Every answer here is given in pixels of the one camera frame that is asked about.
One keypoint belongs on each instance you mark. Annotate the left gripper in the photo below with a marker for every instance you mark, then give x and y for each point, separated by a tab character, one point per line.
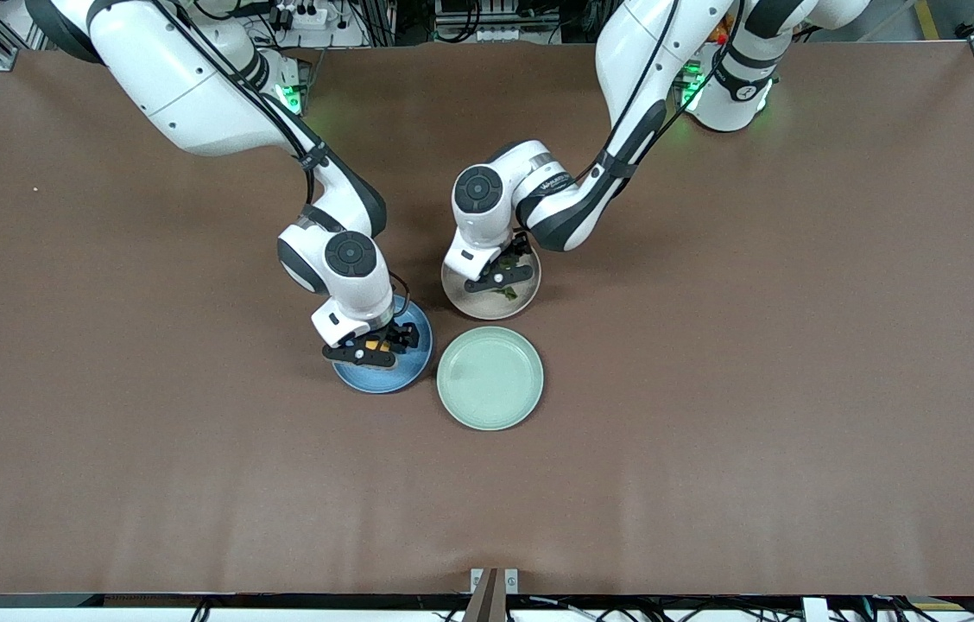
515	254

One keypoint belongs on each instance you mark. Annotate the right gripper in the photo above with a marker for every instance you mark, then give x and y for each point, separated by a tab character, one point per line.
401	333

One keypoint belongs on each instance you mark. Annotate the green lettuce leaf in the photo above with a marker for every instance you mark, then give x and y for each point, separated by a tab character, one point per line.
507	294

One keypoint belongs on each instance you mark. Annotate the yellow lemon piece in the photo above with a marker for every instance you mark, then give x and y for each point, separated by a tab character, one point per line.
378	345

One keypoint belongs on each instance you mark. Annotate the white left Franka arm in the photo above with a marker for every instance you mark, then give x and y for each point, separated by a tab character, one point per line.
634	52

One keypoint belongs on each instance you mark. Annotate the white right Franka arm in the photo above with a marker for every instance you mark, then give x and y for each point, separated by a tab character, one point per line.
176	78

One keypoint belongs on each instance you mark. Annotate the blue round plate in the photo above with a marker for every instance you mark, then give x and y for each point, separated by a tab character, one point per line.
383	380

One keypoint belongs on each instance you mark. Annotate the beige round plate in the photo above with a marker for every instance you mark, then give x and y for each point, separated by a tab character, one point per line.
478	307

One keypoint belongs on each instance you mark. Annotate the pale green round plate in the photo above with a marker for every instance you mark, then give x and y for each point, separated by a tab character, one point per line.
490	377

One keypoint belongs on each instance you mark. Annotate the white power strip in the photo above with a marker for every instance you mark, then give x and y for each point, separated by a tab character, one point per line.
502	34
306	13

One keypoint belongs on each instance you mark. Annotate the brown table mat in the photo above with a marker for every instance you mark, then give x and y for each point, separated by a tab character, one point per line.
711	432

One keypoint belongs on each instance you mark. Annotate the brown pole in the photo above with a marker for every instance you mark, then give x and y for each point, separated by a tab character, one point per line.
489	600

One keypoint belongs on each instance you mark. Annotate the orange packets pile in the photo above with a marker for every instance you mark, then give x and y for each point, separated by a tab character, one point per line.
718	33

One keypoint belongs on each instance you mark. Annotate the small metal bracket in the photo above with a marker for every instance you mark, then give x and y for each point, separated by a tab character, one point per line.
477	579

